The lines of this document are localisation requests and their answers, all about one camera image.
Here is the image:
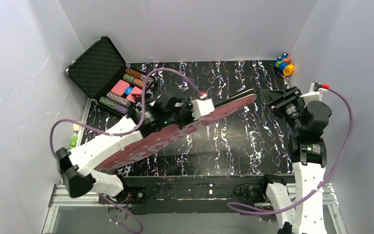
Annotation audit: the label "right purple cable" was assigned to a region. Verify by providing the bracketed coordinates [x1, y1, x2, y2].
[227, 88, 354, 216]

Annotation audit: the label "beige clip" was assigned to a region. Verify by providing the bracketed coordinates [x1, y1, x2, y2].
[73, 122, 81, 132]

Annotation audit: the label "purple cable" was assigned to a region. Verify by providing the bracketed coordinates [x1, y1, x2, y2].
[227, 88, 354, 216]
[50, 68, 206, 234]

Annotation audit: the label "purple patterned chip stack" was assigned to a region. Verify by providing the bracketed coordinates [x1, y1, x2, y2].
[107, 92, 131, 108]

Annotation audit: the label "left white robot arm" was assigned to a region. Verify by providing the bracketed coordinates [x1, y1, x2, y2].
[55, 99, 214, 198]

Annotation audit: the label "green red chip stack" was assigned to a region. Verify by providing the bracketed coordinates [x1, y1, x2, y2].
[122, 74, 149, 89]

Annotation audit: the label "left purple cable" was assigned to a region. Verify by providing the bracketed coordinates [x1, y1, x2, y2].
[50, 68, 206, 234]

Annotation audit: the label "brown striped chip stack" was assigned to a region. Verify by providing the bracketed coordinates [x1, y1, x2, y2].
[125, 67, 154, 84]

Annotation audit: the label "green clip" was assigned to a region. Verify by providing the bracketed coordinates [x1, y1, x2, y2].
[70, 135, 77, 149]

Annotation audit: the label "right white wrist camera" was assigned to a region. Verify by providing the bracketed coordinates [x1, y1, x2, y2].
[300, 82, 330, 104]

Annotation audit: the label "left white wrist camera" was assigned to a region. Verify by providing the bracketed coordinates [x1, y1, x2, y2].
[191, 99, 215, 121]

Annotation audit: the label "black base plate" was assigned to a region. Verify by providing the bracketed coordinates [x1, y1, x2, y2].
[98, 175, 307, 216]

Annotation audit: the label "pink card deck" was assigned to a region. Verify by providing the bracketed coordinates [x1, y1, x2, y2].
[126, 86, 143, 103]
[111, 80, 131, 96]

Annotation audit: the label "blue dealer chip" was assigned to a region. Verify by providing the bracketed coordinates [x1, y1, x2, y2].
[125, 87, 133, 95]

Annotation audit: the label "pink racket bag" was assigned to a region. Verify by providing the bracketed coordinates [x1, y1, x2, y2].
[97, 89, 257, 169]

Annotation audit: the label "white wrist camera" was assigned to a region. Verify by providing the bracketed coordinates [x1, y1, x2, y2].
[300, 82, 330, 104]
[191, 99, 215, 121]

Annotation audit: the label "aluminium rail frame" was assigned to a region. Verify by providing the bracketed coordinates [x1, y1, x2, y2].
[41, 97, 347, 234]

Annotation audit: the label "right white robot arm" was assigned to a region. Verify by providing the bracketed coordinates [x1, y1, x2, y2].
[259, 83, 332, 234]

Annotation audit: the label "chrome case handle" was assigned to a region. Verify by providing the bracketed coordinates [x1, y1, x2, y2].
[141, 88, 156, 109]

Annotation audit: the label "black poker chip case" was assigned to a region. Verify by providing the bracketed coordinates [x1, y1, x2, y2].
[65, 35, 157, 116]

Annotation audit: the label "green purple chip stack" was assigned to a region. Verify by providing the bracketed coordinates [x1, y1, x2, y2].
[99, 97, 129, 115]

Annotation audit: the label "colourful toy blocks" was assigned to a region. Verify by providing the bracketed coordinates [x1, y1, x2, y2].
[274, 53, 295, 77]

